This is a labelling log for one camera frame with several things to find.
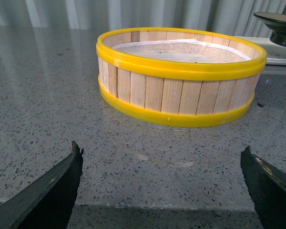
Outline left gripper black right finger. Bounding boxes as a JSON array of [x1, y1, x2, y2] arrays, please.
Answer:
[[240, 146, 286, 229]]

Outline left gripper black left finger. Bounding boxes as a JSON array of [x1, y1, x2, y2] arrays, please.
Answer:
[[0, 141, 83, 229]]

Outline beige plate black rim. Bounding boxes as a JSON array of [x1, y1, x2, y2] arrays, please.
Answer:
[[254, 12, 286, 47]]

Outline white plastic tray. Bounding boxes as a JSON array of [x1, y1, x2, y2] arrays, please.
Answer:
[[238, 36, 286, 66]]

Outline wooden steamer yellow bands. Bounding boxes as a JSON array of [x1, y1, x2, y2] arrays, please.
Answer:
[[96, 27, 266, 127]]

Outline white steamer liner cloth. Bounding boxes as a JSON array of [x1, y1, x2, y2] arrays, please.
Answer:
[[112, 39, 252, 63]]

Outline grey pleated curtain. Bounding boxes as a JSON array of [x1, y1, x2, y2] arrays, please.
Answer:
[[0, 0, 286, 37]]

